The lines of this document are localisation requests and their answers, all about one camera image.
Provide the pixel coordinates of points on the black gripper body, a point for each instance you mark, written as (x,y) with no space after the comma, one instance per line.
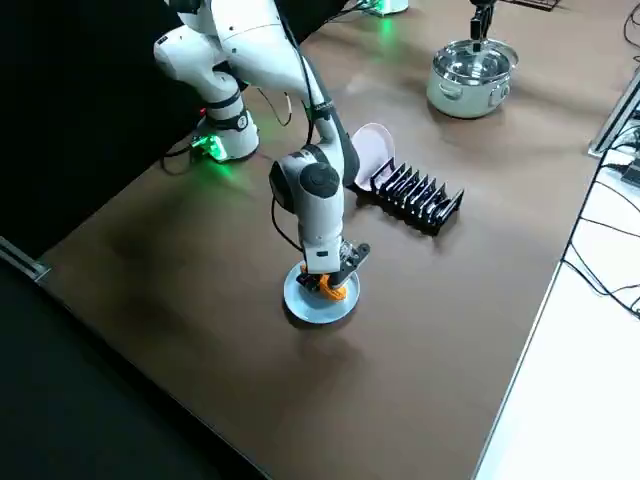
(484,9)
(345,275)

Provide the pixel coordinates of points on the glass lid with chrome knob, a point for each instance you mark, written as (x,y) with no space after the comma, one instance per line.
(477,47)

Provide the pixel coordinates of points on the orange corn cob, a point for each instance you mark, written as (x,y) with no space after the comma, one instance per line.
(334,292)

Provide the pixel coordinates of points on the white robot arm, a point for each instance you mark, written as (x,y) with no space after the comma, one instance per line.
(250,45)
(395,5)

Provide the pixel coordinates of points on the light blue plate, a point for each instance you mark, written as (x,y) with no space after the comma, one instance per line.
(310,310)

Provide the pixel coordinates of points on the pale green steel pot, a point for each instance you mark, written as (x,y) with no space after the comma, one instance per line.
(460,102)

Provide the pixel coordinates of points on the white plate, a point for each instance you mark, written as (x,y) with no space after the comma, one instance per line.
(372,150)

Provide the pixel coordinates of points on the black dish rack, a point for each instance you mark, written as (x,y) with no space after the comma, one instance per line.
(425,205)

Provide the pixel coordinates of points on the small black device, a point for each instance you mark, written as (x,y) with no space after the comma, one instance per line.
(631,174)

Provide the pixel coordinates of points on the white desk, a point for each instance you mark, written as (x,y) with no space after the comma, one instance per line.
(575,400)

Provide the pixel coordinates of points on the aluminium profile post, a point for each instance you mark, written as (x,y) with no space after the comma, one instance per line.
(615,115)
(25,260)

